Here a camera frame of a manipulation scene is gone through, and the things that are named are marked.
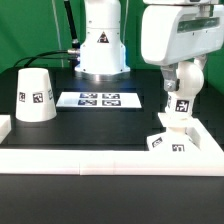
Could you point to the white lamp shade cone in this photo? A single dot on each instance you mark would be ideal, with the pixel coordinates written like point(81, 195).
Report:
point(35, 101)

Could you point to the white U-shaped frame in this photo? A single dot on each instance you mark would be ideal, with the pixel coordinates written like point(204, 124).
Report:
point(208, 161)

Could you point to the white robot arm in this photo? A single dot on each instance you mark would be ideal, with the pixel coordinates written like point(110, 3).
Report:
point(103, 55)

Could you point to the white lamp base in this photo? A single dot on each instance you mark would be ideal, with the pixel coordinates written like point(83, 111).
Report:
point(175, 137)

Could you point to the white marker sheet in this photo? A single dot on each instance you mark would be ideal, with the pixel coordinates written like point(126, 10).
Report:
point(98, 100)

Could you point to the white lamp bulb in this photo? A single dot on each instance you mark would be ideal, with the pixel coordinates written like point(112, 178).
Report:
point(191, 79)

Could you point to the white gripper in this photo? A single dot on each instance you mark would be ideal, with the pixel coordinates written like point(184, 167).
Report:
point(171, 34)

